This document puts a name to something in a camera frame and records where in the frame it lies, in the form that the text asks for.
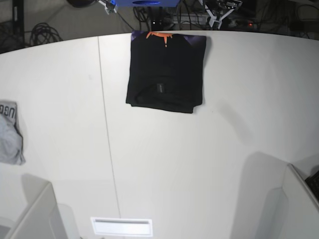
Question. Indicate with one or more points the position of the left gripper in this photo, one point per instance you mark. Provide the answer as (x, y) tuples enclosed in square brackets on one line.
[(218, 10)]

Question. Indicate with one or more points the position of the black T-shirt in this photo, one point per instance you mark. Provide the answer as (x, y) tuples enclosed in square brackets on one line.
[(166, 71)]

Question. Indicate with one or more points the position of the blue box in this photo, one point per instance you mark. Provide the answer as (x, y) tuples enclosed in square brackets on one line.
[(142, 3)]

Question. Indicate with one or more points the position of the black keyboard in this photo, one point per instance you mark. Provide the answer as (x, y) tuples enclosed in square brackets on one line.
[(313, 184)]

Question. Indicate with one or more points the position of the grey folded garment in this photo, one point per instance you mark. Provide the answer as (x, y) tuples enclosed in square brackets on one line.
[(11, 141)]

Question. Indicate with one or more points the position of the white paper label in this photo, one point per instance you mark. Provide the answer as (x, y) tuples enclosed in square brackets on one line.
[(122, 227)]

